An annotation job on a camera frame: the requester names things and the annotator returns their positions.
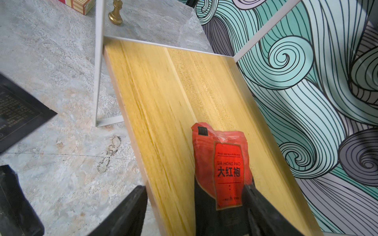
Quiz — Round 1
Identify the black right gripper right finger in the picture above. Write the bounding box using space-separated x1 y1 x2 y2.
242 184 303 236

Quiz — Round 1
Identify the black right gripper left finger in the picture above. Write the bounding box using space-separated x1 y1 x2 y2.
89 185 148 236

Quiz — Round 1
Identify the red tea bag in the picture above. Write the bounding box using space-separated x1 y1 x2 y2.
191 121 255 236

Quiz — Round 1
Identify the black tea bag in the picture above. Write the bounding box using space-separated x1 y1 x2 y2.
1 74 57 153
1 165 45 236

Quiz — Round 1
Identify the white wooden two-tier shelf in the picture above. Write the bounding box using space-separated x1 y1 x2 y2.
94 1 322 236

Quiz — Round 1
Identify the brass chess pawn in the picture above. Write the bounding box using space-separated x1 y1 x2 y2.
108 0 123 26

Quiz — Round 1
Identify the red striped box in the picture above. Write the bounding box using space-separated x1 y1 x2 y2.
59 0 95 15

